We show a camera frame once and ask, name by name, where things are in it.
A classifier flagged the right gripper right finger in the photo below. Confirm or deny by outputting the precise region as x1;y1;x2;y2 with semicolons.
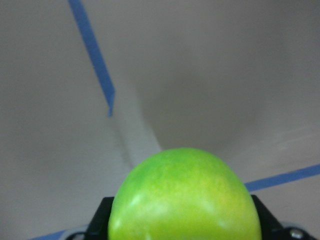
251;194;288;240

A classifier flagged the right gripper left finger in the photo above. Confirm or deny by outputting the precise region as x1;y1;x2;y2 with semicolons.
86;197;114;240

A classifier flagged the green apple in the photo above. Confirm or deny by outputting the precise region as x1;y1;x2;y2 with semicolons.
107;148;262;240

